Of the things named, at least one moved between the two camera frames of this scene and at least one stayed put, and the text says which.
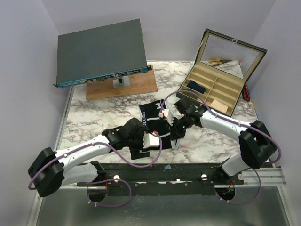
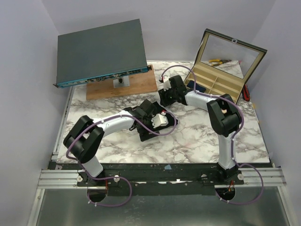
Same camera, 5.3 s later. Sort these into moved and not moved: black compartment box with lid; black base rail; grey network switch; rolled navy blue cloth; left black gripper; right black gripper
Moved: right black gripper; left black gripper
Not moved: black base rail; black compartment box with lid; grey network switch; rolled navy blue cloth
